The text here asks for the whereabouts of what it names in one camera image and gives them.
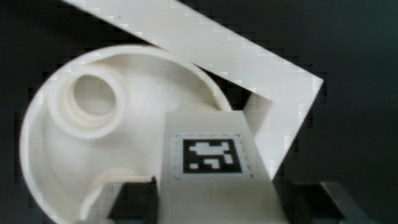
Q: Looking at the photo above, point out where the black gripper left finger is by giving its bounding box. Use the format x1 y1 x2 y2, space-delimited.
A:
109 178 158 224

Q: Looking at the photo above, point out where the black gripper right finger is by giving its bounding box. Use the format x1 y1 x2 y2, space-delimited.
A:
277 179 380 224

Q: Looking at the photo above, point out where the white round stool seat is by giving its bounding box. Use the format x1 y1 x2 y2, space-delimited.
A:
20 45 231 224

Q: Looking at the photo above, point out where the white U-shaped fence frame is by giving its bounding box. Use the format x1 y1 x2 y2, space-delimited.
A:
62 0 324 173

